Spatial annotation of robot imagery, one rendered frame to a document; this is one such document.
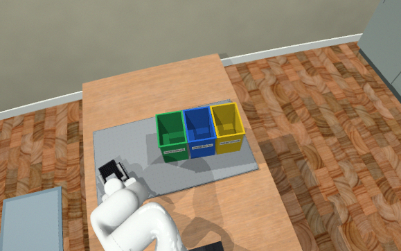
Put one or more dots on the yellow bin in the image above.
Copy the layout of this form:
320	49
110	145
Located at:
228	126

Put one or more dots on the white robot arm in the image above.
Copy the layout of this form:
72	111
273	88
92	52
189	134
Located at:
137	227

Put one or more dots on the green open bin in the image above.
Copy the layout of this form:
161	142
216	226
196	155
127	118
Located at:
171	135

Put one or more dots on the blue bin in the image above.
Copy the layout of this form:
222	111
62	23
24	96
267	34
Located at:
200	131

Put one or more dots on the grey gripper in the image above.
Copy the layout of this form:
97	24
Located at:
126	183

